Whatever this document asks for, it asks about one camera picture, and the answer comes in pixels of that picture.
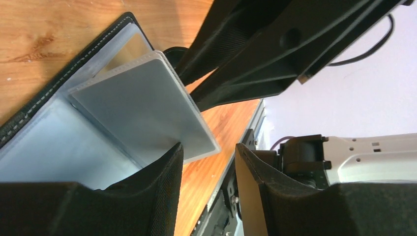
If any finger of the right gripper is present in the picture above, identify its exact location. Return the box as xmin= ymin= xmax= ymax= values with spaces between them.
xmin=191 ymin=0 xmax=407 ymax=111
xmin=176 ymin=0 xmax=290 ymax=85

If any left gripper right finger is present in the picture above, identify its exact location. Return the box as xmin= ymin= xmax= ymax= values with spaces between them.
xmin=243 ymin=153 xmax=417 ymax=236

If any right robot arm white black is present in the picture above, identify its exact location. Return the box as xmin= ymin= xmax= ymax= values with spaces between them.
xmin=175 ymin=0 xmax=417 ymax=189

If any yellow credit card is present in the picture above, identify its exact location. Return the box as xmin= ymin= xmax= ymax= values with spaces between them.
xmin=95 ymin=32 xmax=152 ymax=77

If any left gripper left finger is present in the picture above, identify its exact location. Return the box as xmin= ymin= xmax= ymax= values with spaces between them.
xmin=0 ymin=143 xmax=184 ymax=236

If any black leather card holder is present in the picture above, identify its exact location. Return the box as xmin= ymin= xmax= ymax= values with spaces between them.
xmin=0 ymin=12 xmax=221 ymax=189

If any aluminium frame rail front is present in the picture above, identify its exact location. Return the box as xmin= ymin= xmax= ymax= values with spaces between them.
xmin=190 ymin=99 xmax=265 ymax=236

